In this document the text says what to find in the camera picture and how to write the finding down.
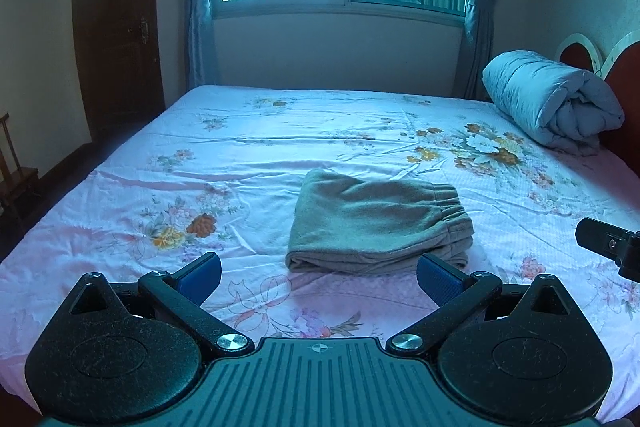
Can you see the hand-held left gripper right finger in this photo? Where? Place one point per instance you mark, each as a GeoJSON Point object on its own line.
{"type": "Point", "coordinates": [440, 281]}

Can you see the dark wooden door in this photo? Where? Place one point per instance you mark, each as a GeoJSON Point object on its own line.
{"type": "Point", "coordinates": [120, 17]}

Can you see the bed with floral sheet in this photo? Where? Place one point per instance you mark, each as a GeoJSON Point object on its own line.
{"type": "Point", "coordinates": [310, 142]}

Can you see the red and white headboard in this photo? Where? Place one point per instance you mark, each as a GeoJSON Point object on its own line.
{"type": "Point", "coordinates": [620, 72]}

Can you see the small wooden chair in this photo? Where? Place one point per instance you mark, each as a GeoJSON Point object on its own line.
{"type": "Point", "coordinates": [15, 177]}

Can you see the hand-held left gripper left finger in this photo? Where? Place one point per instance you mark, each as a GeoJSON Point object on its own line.
{"type": "Point", "coordinates": [202, 276]}

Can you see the grey fleece pants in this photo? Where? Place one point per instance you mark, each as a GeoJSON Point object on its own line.
{"type": "Point", "coordinates": [375, 222]}

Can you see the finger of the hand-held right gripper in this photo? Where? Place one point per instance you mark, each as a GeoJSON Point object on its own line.
{"type": "Point", "coordinates": [607, 241]}

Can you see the rolled light blue quilt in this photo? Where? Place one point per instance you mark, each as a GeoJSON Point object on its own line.
{"type": "Point", "coordinates": [547, 104]}

